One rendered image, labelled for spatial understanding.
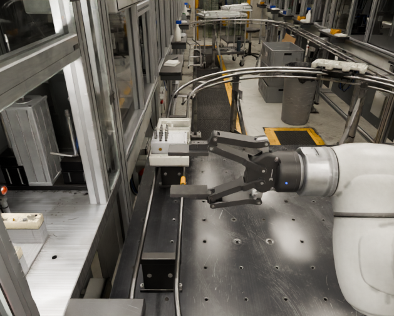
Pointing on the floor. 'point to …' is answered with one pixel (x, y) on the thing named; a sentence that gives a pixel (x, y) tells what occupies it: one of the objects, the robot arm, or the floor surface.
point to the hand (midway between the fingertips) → (183, 171)
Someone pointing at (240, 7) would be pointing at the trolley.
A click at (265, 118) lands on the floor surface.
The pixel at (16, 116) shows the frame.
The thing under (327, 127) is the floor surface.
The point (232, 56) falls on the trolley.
